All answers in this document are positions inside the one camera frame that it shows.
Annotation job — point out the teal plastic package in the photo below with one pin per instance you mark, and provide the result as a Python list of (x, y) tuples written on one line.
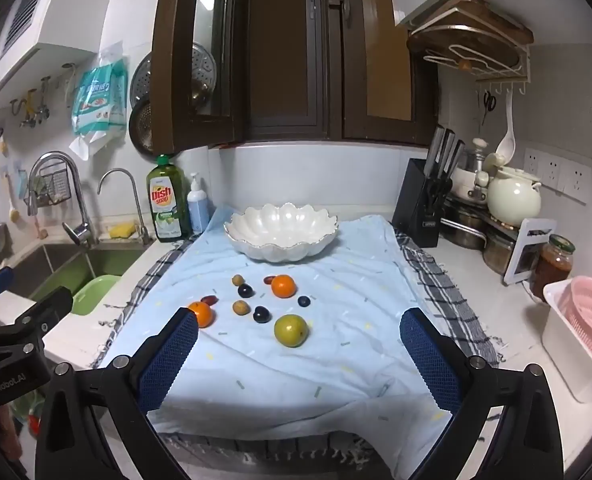
[(98, 95)]

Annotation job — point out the grey checked cloth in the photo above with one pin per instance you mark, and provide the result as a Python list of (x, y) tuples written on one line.
[(445, 290)]

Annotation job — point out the pink colander basket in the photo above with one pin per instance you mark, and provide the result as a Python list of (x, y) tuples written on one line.
[(570, 355)]

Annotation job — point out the green plastic basin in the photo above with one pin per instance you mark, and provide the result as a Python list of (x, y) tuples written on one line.
[(93, 292)]

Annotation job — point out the white wall rack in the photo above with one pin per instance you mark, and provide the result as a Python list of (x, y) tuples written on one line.
[(500, 80)]

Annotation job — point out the brown longan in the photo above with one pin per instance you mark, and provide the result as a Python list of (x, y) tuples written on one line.
[(237, 280), (240, 307)]

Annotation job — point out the green dish soap bottle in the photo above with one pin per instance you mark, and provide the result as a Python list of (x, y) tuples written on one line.
[(166, 205)]

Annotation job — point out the white and black box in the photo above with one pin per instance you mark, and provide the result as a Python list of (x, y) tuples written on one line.
[(518, 267)]

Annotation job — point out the hanging black scissors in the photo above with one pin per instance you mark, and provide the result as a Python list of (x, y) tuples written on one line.
[(488, 102)]

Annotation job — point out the black knife block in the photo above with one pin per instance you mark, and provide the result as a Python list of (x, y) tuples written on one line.
[(413, 210)]

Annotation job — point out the white ladle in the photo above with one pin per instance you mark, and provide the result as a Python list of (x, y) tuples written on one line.
[(506, 140)]

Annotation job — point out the large dark purple grape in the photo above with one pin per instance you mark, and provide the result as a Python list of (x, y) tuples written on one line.
[(261, 314)]

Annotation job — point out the black kitchen scissors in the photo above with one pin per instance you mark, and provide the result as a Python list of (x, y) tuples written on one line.
[(436, 195)]

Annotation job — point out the white lidded pot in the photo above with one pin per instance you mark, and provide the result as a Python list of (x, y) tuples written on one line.
[(468, 180)]

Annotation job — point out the green round fruit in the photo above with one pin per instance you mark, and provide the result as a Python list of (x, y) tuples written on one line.
[(291, 330)]

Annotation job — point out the metal steamer plate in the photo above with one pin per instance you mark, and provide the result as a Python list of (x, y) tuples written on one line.
[(143, 77)]

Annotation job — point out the steel sink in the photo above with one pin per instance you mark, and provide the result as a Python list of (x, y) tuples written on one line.
[(56, 265)]

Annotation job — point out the red sauce jar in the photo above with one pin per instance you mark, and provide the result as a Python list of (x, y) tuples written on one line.
[(554, 267)]

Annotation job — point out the dark metal strainer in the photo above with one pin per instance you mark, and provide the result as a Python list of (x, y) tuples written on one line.
[(141, 125)]

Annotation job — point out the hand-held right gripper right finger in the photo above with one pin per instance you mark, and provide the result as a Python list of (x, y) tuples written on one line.
[(430, 365)]

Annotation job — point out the cream ceramic pot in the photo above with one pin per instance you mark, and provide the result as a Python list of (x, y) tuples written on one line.
[(513, 197)]

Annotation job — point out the small dark blue grape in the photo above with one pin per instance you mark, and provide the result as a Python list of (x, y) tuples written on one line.
[(304, 301)]

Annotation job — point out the white wall sockets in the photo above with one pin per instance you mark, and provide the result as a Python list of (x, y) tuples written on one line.
[(558, 172)]

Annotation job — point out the wooden cutting board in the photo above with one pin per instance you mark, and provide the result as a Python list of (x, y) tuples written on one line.
[(475, 15)]

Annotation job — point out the brown window frame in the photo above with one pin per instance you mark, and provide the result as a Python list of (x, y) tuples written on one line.
[(286, 60)]

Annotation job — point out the brass wall hooks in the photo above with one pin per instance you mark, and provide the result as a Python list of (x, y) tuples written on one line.
[(31, 105)]

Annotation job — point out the light blue towel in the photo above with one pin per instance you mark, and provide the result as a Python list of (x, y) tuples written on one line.
[(326, 365)]

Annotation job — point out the steel pot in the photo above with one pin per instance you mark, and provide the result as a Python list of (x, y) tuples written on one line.
[(463, 227)]

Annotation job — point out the white vented cabinet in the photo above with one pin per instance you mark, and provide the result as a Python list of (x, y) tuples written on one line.
[(61, 15)]

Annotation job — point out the blue pump bottle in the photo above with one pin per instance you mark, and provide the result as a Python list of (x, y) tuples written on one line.
[(198, 210)]

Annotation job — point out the white scalloped bowl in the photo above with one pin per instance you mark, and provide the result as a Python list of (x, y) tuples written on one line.
[(281, 230)]

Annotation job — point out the orange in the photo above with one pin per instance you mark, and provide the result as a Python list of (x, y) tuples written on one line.
[(203, 314), (283, 286)]

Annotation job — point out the tall steel faucet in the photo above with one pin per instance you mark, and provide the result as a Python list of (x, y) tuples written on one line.
[(78, 200)]

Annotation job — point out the yellow sponge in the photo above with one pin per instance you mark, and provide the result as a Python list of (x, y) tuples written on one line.
[(121, 231)]

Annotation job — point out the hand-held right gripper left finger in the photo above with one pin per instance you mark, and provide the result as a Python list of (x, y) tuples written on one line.
[(168, 360)]

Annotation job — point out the thin steel faucet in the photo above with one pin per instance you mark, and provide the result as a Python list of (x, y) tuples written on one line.
[(136, 200)]

